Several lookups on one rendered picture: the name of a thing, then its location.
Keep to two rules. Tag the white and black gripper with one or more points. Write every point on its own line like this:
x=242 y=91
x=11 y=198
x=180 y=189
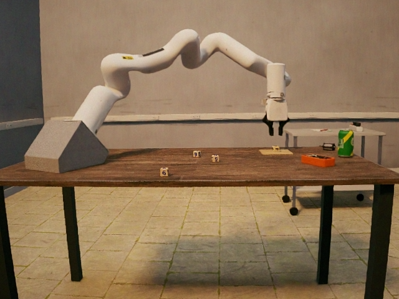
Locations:
x=276 y=110

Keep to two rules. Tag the green and yellow drink can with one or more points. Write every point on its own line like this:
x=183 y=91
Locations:
x=345 y=143

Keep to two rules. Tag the beige square mat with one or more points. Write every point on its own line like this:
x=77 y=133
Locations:
x=269 y=151

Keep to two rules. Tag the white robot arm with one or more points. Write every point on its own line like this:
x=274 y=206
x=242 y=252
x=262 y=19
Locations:
x=115 y=68

